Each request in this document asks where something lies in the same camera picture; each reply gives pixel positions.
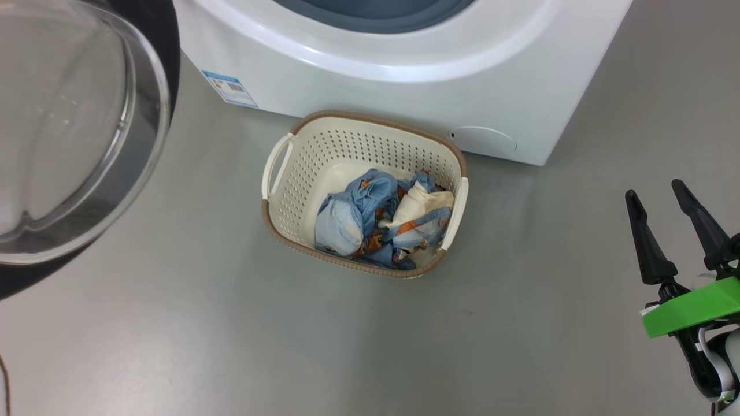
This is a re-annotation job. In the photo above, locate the black round glass washer door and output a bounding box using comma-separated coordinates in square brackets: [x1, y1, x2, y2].
[0, 0, 181, 301]

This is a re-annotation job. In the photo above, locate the cream perforated laundry basket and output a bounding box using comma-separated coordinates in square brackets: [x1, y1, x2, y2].
[261, 110, 470, 280]

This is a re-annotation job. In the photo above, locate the white front-load washing machine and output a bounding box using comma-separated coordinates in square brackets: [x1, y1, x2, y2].
[172, 0, 634, 166]

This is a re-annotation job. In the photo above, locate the cream garment with blue trim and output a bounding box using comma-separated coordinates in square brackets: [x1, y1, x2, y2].
[356, 172, 456, 271]

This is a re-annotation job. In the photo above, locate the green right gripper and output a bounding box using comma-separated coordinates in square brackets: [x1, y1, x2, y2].
[625, 179, 740, 403]

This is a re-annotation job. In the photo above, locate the round drain filter cover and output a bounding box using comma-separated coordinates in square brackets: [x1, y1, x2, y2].
[448, 126, 518, 154]

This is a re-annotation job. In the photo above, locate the blue energy label sticker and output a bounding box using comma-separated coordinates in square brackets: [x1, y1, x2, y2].
[202, 70, 259, 109]

